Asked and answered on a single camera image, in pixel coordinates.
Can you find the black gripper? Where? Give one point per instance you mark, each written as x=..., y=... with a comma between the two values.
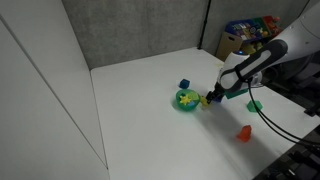
x=218, y=91

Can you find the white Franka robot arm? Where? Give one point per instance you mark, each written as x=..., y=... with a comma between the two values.
x=300, y=36

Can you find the yellow star toy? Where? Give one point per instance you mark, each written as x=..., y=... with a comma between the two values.
x=185, y=99

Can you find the green bowl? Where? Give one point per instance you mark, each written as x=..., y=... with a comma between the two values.
x=182, y=107

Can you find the colourful toy bin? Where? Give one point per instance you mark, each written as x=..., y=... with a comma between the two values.
x=250, y=31

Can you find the small dark blue cube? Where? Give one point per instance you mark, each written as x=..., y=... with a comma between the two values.
x=184, y=83

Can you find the green cube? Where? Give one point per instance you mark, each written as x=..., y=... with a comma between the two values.
x=254, y=106

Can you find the cardboard box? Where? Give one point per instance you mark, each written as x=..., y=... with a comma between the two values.
x=228, y=45

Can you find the black stand pole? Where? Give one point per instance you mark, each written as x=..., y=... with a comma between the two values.
x=204, y=25

